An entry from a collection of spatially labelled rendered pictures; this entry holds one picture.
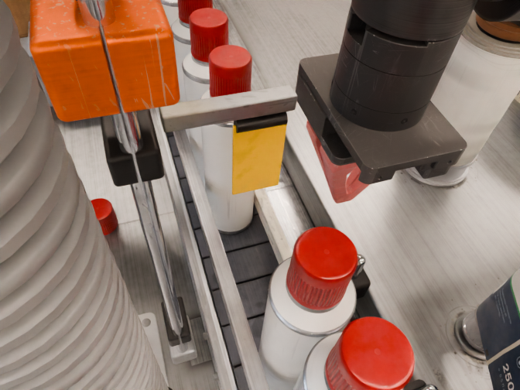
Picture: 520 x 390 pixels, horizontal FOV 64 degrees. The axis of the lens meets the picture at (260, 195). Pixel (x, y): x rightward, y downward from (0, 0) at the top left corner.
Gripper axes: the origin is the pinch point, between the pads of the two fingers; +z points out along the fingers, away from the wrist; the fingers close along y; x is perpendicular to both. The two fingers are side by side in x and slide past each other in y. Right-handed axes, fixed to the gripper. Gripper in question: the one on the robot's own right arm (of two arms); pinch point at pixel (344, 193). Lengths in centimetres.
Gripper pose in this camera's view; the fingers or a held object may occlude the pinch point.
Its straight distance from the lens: 33.1
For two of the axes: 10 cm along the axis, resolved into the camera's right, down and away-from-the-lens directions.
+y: -3.1, -7.6, 5.7
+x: -9.5, 2.1, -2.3
